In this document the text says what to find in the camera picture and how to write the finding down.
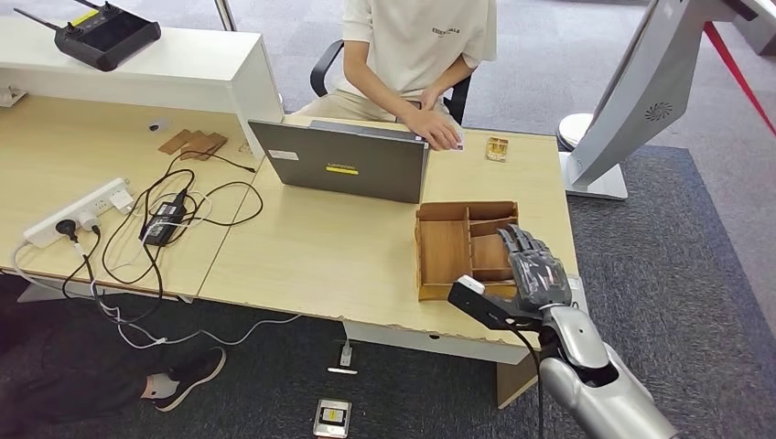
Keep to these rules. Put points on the person's right hand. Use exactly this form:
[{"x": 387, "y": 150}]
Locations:
[{"x": 433, "y": 128}]

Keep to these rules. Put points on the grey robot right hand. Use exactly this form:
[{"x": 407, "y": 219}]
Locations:
[{"x": 536, "y": 273}]

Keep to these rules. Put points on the person's left hand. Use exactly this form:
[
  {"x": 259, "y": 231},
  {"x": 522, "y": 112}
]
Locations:
[{"x": 430, "y": 99}]

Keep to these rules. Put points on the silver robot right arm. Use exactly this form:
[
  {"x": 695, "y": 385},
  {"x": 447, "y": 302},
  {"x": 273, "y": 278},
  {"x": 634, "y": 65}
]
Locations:
[{"x": 600, "y": 400}]

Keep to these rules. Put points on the grey card reader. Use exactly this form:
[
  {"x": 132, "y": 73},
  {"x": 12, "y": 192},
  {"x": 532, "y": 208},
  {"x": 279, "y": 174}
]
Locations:
[{"x": 579, "y": 297}]

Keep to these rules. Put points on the seated person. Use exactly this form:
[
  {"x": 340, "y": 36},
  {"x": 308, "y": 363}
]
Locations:
[{"x": 418, "y": 42}]

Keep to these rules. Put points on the flat wooden card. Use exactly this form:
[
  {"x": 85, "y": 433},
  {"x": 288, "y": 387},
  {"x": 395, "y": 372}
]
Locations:
[
  {"x": 205, "y": 145},
  {"x": 174, "y": 142}
]

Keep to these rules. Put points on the person's leg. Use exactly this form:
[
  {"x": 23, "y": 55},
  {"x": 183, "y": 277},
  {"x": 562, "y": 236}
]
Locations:
[{"x": 191, "y": 372}]

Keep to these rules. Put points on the black office chair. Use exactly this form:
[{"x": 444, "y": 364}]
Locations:
[{"x": 458, "y": 103}]

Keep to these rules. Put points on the small yellow clear box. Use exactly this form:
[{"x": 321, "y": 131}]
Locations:
[{"x": 496, "y": 149}]

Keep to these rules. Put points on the grey laptop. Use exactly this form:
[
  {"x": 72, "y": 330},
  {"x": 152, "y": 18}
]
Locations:
[{"x": 351, "y": 163}]

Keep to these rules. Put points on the wooden compartment box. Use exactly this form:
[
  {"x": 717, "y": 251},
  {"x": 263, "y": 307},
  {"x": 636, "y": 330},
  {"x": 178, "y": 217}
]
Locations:
[{"x": 442, "y": 254}]

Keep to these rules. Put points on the light wooden desk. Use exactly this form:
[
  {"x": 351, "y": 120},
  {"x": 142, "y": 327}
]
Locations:
[
  {"x": 48, "y": 151},
  {"x": 339, "y": 254}
]

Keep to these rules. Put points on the white kiosk stand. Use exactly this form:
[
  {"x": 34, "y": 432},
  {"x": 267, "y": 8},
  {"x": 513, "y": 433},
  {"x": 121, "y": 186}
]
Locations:
[{"x": 642, "y": 91}]

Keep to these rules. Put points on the metal pole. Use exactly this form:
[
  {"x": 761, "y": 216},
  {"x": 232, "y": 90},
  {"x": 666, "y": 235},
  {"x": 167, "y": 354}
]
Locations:
[{"x": 227, "y": 13}]

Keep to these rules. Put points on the silver floor socket box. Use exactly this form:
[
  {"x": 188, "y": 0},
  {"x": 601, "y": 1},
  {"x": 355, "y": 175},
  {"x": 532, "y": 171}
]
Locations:
[{"x": 332, "y": 418}]

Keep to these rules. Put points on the white raised counter shelf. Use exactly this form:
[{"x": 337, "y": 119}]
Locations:
[{"x": 182, "y": 60}]

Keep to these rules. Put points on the red barrier strip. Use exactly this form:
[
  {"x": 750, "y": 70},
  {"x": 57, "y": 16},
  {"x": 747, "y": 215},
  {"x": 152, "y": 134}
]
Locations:
[{"x": 736, "y": 72}]

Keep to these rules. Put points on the black laptop power adapter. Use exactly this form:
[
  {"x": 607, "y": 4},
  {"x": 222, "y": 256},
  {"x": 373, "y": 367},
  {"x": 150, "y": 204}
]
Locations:
[{"x": 162, "y": 221}]

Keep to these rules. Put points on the white charger plug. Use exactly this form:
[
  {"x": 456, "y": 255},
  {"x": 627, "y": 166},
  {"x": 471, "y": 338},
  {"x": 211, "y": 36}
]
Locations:
[{"x": 122, "y": 200}]

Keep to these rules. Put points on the black remote controller with antennas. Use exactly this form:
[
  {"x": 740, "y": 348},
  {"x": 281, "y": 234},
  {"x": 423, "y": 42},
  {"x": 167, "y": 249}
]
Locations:
[{"x": 109, "y": 37}]

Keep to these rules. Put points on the white furniture corner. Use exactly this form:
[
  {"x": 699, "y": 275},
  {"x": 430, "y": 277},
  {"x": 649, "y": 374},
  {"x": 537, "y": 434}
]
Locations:
[{"x": 763, "y": 27}]

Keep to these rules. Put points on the white round plug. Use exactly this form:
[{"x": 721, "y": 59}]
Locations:
[{"x": 89, "y": 221}]

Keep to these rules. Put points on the white power strip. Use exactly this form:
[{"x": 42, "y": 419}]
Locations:
[{"x": 54, "y": 221}]

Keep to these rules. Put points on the white desk item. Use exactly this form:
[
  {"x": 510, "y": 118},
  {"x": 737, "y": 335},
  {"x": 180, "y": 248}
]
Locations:
[{"x": 12, "y": 96}]

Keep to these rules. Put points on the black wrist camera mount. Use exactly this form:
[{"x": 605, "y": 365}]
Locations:
[{"x": 479, "y": 303}]

